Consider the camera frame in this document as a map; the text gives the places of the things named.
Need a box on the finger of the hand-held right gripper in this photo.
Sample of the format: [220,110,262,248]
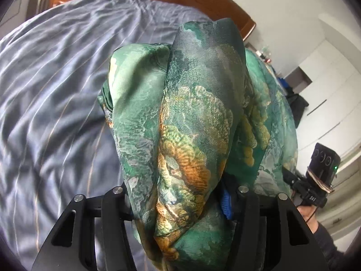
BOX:
[282,167,303,189]

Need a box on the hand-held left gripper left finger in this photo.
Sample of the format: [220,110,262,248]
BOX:
[31,186,136,271]

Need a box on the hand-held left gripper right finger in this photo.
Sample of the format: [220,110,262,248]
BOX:
[218,185,330,271]

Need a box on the green printed garment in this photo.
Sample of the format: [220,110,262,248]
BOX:
[97,17,299,271]

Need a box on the person's right forearm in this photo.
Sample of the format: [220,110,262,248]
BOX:
[312,222,347,271]

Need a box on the person's right hand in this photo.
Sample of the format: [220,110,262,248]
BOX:
[297,205,320,234]

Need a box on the dark jacket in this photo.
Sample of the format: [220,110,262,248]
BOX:
[285,92,309,125]

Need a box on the white wardrobe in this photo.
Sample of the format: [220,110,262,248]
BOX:
[293,38,361,159]

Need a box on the bed with blue plaid cover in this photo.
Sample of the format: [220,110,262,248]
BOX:
[0,0,299,271]

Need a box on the wooden headboard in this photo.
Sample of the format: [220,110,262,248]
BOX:
[102,0,257,44]

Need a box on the white low cabinet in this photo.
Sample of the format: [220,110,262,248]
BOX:
[0,0,31,31]

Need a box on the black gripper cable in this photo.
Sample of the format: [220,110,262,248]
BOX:
[292,186,318,223]

